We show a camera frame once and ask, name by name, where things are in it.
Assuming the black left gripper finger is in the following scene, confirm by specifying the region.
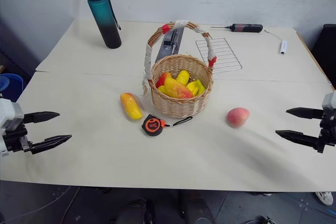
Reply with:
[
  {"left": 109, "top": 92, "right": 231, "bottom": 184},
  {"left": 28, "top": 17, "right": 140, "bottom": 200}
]
[
  {"left": 29, "top": 134, "right": 72, "bottom": 155},
  {"left": 23, "top": 111, "right": 61, "bottom": 124}
]

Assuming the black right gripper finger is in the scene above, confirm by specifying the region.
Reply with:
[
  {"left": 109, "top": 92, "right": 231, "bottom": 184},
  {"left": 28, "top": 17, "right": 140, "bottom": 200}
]
[
  {"left": 286, "top": 107, "right": 325, "bottom": 120},
  {"left": 275, "top": 130, "right": 322, "bottom": 153}
]

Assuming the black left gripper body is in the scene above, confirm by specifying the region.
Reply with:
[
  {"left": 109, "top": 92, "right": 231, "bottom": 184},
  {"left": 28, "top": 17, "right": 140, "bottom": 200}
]
[{"left": 2, "top": 118, "right": 34, "bottom": 154}]

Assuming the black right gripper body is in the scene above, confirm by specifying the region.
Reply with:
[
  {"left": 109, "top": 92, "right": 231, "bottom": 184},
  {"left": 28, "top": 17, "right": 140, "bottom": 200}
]
[{"left": 316, "top": 108, "right": 336, "bottom": 154}]

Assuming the yellow green fruit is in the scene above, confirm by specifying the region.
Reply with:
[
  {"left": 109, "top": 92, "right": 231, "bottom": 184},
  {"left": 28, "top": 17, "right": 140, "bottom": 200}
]
[{"left": 196, "top": 79, "right": 206, "bottom": 96}]

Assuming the blue plastic bucket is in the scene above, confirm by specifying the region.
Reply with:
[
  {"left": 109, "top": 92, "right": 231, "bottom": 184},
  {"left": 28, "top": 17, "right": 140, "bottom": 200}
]
[{"left": 0, "top": 73, "right": 24, "bottom": 103}]

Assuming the cream table cover sheet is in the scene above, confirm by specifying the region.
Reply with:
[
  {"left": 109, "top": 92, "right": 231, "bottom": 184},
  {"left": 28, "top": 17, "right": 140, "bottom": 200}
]
[
  {"left": 35, "top": 19, "right": 332, "bottom": 83},
  {"left": 0, "top": 71, "right": 336, "bottom": 193}
]

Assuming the pink peach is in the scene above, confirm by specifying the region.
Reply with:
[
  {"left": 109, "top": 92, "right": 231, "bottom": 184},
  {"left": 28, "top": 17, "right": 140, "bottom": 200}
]
[{"left": 226, "top": 107, "right": 250, "bottom": 129}]

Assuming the white shoe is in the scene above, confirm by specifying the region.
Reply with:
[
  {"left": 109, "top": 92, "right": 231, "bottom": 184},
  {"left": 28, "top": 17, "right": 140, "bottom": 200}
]
[{"left": 314, "top": 190, "right": 334, "bottom": 206}]

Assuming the small white marker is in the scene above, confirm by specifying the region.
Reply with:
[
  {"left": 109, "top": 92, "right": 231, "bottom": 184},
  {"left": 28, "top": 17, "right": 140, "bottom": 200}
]
[{"left": 278, "top": 39, "right": 288, "bottom": 56}]

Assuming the yellow orange mango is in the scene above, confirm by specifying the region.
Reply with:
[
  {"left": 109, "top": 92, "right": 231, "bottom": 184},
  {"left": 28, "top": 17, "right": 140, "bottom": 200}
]
[{"left": 120, "top": 92, "right": 143, "bottom": 121}]

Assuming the black red electric screwdriver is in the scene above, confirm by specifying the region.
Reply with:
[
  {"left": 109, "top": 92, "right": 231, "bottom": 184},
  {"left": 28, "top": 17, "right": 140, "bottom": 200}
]
[{"left": 210, "top": 23, "right": 264, "bottom": 34}]

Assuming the orange black tape measure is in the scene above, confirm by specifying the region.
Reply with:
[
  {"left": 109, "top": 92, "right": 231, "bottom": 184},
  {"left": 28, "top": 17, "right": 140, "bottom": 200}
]
[{"left": 141, "top": 113, "right": 193, "bottom": 137}]

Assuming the yellow starfruit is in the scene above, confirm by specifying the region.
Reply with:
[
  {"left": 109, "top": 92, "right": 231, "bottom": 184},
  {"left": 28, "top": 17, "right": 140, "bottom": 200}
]
[
  {"left": 186, "top": 80, "right": 201, "bottom": 97},
  {"left": 176, "top": 69, "right": 191, "bottom": 86}
]

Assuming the teal black water bottle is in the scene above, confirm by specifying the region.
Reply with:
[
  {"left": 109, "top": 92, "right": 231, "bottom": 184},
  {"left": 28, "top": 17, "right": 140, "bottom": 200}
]
[{"left": 82, "top": 0, "right": 122, "bottom": 49}]

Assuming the red orange mango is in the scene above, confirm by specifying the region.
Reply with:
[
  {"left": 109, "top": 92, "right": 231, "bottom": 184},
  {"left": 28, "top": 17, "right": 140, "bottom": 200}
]
[{"left": 155, "top": 71, "right": 173, "bottom": 89}]

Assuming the large red yellow mango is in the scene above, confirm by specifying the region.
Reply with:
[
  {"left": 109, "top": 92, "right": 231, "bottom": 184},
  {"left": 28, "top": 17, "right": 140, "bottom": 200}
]
[{"left": 164, "top": 77, "right": 194, "bottom": 100}]

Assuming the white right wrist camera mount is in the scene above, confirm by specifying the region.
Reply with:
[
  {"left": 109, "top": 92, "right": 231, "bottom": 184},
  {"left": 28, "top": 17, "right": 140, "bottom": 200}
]
[{"left": 322, "top": 92, "right": 336, "bottom": 121}]

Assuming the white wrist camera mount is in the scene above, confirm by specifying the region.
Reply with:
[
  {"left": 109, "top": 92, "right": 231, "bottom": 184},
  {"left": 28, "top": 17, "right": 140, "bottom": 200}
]
[
  {"left": 322, "top": 92, "right": 336, "bottom": 121},
  {"left": 0, "top": 99, "right": 25, "bottom": 157}
]

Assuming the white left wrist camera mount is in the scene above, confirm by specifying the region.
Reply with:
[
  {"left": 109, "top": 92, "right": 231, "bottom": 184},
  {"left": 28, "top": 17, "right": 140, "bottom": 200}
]
[{"left": 0, "top": 99, "right": 25, "bottom": 157}]

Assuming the thin white cable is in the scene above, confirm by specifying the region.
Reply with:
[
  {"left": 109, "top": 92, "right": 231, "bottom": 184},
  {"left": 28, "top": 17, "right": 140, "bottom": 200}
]
[{"left": 264, "top": 29, "right": 283, "bottom": 42}]

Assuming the metal wire rack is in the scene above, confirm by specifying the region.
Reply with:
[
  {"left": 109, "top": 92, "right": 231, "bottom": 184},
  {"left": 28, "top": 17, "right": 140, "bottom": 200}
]
[{"left": 195, "top": 37, "right": 243, "bottom": 74}]

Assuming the wicker basket with handle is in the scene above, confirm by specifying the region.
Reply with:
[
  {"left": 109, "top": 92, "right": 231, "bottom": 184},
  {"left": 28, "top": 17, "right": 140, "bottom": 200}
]
[{"left": 142, "top": 19, "right": 218, "bottom": 119}]

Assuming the grey metal rail device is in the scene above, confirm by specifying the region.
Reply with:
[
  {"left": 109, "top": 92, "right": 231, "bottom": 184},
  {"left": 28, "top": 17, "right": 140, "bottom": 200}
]
[{"left": 155, "top": 27, "right": 185, "bottom": 63}]

